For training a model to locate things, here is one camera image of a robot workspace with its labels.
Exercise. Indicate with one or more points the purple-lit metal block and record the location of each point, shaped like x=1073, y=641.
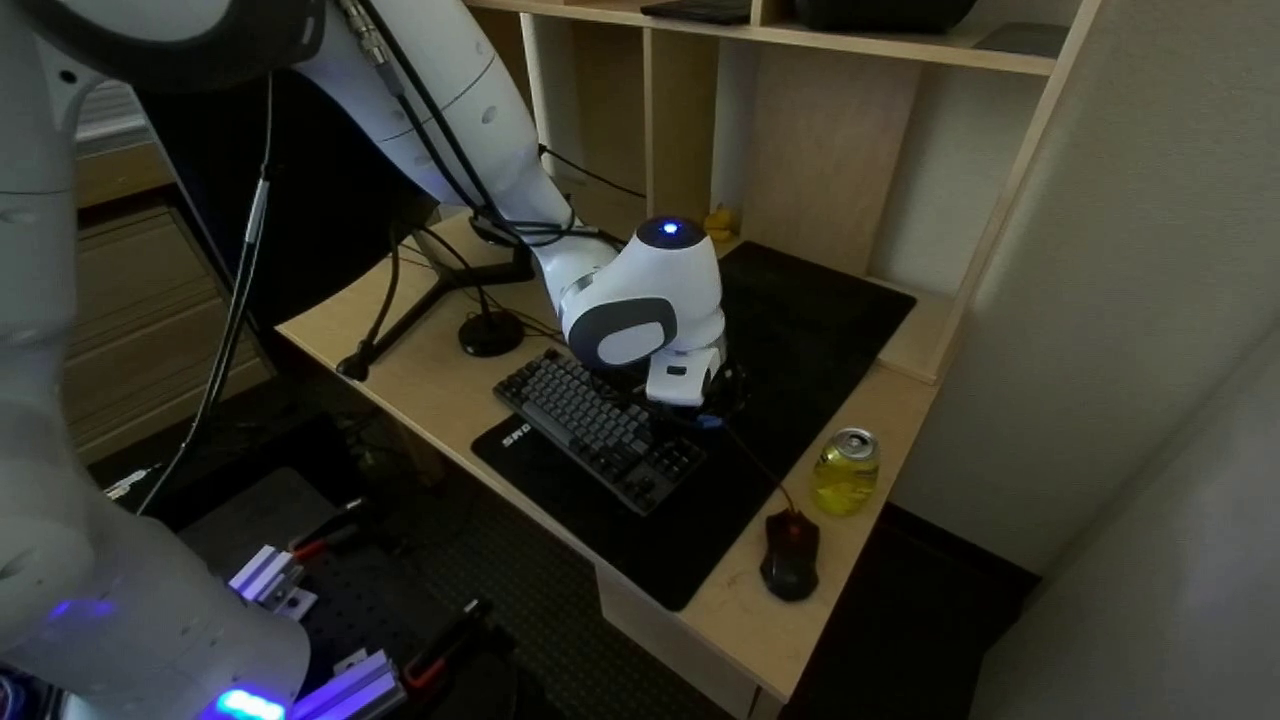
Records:
x=362, y=688
x=274, y=581

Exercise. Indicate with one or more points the wooden desk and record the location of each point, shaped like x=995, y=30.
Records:
x=735, y=638

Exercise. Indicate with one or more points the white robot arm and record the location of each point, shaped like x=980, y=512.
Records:
x=109, y=606

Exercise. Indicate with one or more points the wooden shelf unit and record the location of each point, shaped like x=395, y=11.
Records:
x=785, y=132

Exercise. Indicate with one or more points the black desk mat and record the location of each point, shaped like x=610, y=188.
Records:
x=745, y=401

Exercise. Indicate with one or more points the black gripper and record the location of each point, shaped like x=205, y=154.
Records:
x=725, y=389

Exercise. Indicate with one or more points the orange black clamp tool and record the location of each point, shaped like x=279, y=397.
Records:
x=426, y=670

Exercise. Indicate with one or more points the dark mechanical keyboard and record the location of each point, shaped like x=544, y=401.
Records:
x=601, y=431

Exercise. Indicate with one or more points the yellow drink can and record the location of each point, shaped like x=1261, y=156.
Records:
x=845, y=473

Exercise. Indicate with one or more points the white panel board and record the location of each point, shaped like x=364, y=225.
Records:
x=1115, y=410

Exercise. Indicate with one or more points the black computer mouse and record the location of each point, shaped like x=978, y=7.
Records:
x=789, y=558

